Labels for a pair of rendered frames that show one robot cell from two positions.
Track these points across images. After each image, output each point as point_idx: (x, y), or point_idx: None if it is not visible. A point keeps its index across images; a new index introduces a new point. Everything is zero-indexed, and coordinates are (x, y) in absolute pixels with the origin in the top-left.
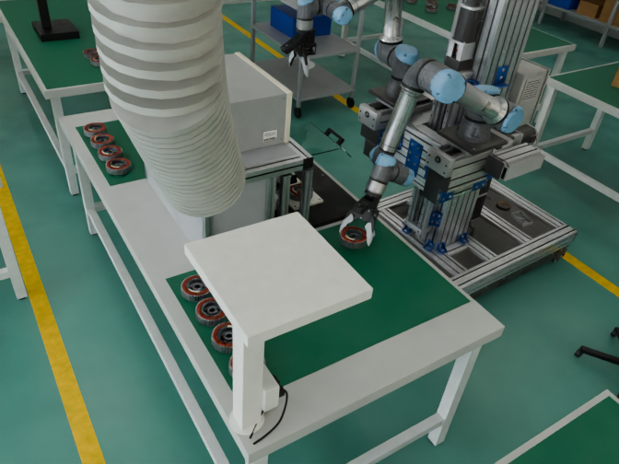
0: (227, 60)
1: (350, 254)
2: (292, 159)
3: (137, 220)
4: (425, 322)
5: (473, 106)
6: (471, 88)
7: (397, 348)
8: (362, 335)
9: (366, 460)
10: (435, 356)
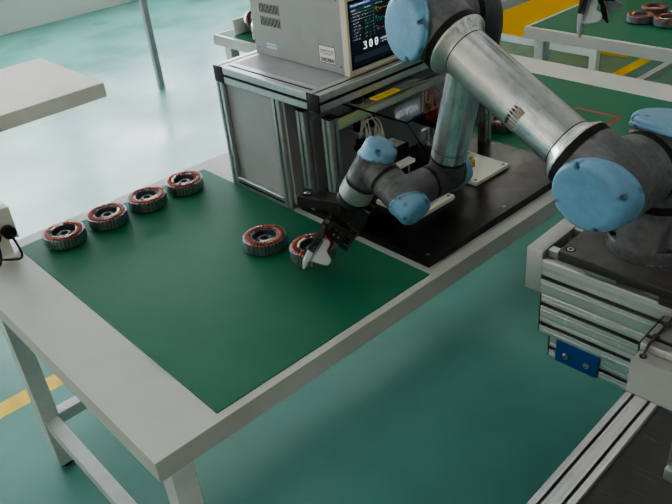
0: None
1: (300, 271)
2: (300, 87)
3: None
4: (154, 362)
5: (480, 100)
6: (471, 52)
7: (98, 340)
8: (121, 307)
9: (121, 503)
10: (80, 379)
